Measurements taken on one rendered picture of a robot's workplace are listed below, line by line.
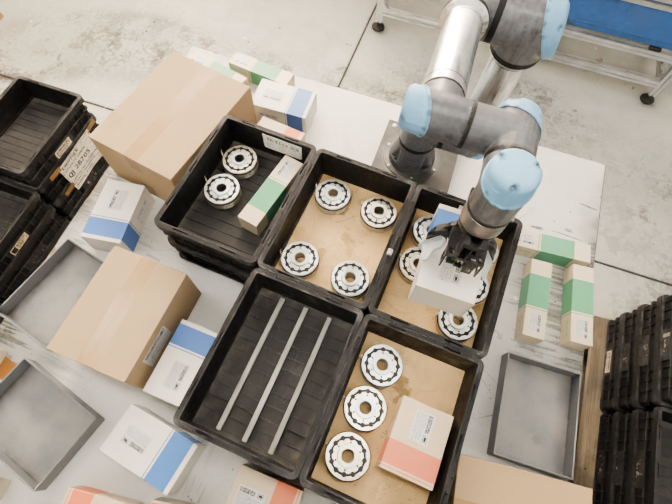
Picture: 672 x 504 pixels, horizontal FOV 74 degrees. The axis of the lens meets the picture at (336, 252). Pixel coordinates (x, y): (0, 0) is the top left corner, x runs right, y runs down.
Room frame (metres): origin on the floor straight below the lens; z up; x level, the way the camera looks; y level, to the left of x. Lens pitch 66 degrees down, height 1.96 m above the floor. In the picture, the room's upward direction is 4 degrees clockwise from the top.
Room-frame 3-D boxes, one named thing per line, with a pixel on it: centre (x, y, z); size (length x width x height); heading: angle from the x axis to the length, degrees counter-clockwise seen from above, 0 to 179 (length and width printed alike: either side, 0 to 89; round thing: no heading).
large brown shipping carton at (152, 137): (0.91, 0.52, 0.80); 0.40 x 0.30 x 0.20; 154
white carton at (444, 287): (0.39, -0.25, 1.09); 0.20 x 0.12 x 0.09; 164
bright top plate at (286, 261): (0.47, 0.10, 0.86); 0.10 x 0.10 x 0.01
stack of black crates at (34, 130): (1.07, 1.24, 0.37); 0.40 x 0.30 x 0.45; 164
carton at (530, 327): (0.44, -0.59, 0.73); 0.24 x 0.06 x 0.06; 167
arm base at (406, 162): (0.91, -0.23, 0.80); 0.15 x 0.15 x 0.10
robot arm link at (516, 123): (0.47, -0.25, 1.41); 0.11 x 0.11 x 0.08; 75
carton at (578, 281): (0.43, -0.72, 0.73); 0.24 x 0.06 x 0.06; 169
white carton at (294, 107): (1.09, 0.22, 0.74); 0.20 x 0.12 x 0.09; 76
